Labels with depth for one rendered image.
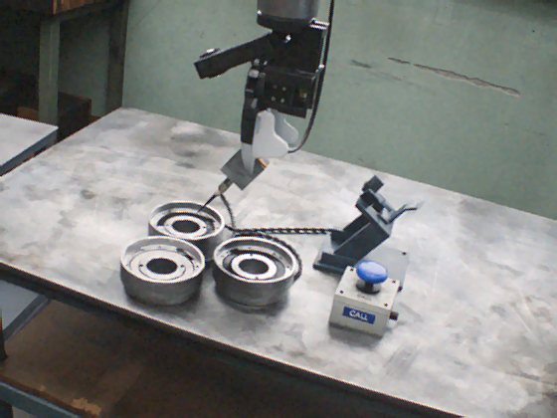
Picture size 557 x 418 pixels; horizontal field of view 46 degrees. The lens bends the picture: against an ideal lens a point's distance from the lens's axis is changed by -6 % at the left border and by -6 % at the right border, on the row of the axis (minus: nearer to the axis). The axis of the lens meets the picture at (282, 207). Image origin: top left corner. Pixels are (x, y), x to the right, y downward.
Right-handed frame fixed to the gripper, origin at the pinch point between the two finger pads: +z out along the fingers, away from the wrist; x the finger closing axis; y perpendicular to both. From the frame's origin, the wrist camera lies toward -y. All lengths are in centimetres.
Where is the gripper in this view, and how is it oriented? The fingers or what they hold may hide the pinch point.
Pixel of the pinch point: (250, 159)
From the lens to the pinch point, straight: 92.1
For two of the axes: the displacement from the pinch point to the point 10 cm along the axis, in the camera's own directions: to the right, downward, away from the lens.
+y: 9.6, 2.4, -1.7
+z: -1.4, 8.8, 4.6
